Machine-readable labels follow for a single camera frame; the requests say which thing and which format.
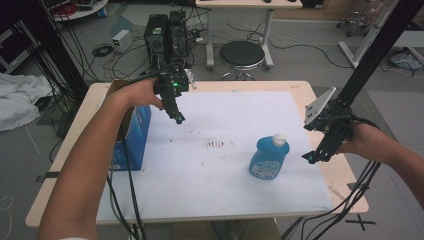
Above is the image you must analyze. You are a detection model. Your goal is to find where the person's right hand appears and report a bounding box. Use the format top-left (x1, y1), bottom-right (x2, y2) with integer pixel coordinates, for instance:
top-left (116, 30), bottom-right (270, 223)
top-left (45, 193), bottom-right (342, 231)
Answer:
top-left (338, 122), bottom-right (385, 163)

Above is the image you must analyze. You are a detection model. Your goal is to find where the white table mat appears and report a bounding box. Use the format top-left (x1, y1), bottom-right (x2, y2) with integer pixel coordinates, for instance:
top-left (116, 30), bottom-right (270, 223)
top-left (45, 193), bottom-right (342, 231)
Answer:
top-left (95, 90), bottom-right (335, 224)

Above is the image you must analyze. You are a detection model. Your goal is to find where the round white table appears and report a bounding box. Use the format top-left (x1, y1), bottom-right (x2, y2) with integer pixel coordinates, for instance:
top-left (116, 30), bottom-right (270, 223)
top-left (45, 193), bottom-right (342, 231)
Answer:
top-left (46, 0), bottom-right (110, 23)

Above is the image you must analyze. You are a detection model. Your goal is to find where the white metal stand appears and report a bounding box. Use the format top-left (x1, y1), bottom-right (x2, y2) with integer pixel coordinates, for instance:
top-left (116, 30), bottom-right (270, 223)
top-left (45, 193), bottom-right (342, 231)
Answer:
top-left (337, 0), bottom-right (399, 70)

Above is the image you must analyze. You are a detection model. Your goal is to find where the white desk with metal legs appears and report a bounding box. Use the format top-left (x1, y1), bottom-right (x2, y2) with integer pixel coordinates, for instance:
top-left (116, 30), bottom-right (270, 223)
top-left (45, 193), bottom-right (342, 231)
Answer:
top-left (194, 0), bottom-right (304, 72)

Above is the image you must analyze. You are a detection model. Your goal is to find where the black metal frame post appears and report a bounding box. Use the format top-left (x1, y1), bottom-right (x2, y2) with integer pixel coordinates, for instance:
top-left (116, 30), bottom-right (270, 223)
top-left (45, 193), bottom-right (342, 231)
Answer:
top-left (335, 0), bottom-right (424, 109)
top-left (18, 0), bottom-right (90, 99)

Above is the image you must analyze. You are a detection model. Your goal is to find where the blue cardboard box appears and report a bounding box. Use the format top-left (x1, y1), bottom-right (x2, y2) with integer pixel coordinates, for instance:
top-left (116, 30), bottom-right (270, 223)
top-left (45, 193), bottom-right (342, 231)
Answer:
top-left (105, 79), bottom-right (153, 172)

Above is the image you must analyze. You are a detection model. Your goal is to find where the small white device box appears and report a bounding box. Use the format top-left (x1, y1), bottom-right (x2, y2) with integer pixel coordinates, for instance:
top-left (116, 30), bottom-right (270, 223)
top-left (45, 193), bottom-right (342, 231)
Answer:
top-left (111, 28), bottom-right (134, 54)

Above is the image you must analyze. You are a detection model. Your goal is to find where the black computer tower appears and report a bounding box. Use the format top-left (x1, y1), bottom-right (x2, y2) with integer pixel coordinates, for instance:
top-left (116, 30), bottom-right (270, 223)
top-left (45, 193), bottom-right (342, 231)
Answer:
top-left (143, 13), bottom-right (170, 74)
top-left (167, 10), bottom-right (192, 66)

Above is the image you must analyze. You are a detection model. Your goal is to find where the black tape strip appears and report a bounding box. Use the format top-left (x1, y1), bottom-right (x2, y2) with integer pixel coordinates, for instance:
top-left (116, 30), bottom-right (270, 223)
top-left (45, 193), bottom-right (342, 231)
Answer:
top-left (34, 171), bottom-right (62, 184)

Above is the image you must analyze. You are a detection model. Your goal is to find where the black round stool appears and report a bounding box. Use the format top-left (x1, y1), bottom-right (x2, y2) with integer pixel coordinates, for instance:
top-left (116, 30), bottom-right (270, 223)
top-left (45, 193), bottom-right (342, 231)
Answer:
top-left (218, 40), bottom-right (266, 82)

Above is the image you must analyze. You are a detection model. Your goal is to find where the blue bottle with white cap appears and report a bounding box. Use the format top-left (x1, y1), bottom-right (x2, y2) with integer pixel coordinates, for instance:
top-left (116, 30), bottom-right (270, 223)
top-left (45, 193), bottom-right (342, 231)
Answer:
top-left (248, 132), bottom-right (291, 181)

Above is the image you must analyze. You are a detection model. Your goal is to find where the long black floor cable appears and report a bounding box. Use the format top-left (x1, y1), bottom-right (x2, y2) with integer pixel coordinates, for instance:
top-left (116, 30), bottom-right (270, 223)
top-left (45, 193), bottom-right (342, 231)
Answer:
top-left (227, 21), bottom-right (355, 70)

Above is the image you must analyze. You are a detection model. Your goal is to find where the pale blue round object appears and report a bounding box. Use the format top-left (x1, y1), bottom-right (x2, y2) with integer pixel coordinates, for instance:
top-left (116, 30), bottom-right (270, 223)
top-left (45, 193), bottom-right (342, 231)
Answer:
top-left (389, 49), bottom-right (424, 72)

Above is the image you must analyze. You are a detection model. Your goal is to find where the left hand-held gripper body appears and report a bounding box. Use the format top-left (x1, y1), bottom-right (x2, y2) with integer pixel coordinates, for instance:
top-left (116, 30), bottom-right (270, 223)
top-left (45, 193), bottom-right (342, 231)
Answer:
top-left (153, 66), bottom-right (198, 98)

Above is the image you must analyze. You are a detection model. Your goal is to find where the black gripper cable bundle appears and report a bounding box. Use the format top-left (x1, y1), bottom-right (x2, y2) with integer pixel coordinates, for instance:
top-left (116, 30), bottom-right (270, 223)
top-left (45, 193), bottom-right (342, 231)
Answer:
top-left (282, 113), bottom-right (383, 240)

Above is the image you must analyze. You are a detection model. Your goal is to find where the person's left hand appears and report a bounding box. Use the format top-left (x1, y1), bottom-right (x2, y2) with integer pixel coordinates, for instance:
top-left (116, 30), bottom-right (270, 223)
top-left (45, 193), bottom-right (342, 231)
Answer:
top-left (127, 78), bottom-right (165, 111)

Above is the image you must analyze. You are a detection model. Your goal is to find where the office chair wheel base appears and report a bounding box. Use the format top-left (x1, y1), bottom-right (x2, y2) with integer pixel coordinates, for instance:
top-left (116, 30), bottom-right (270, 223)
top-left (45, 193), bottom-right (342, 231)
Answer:
top-left (335, 10), bottom-right (373, 38)

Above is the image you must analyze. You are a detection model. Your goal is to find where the coiled black cable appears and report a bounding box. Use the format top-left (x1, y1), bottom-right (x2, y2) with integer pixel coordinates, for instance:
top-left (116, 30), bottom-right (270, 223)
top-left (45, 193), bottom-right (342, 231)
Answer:
top-left (91, 43), bottom-right (115, 58)

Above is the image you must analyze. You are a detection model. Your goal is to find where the white crumpled cloth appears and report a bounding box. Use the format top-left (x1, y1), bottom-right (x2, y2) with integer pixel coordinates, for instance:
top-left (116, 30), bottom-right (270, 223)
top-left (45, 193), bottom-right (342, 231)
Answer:
top-left (0, 72), bottom-right (54, 132)

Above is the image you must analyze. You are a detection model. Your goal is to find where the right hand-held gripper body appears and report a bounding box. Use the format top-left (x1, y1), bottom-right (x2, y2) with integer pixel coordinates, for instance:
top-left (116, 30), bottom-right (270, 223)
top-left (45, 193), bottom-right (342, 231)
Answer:
top-left (303, 86), bottom-right (355, 145)

